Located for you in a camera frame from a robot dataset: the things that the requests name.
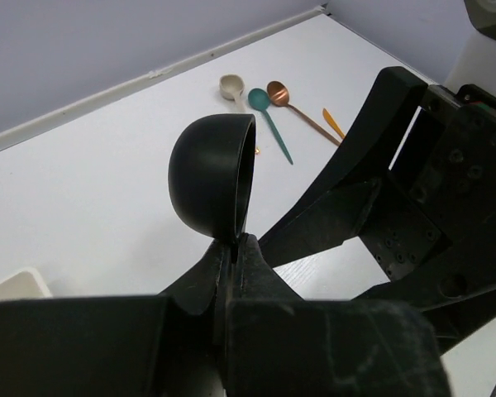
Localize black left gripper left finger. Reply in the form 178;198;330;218
0;242;231;396

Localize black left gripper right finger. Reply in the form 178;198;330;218
225;234;451;396

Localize beige plastic spoon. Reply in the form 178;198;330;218
219;74;246;113

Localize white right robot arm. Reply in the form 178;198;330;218
260;1;496;352

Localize white right container tray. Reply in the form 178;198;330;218
0;267;53;302

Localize teal plastic spoon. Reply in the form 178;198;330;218
248;88;293;165

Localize copper metal spoon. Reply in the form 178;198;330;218
266;81;340;146

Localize orange plastic knife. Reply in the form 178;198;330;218
322;108;346;139

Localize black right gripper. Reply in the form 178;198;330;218
259;66;496;356

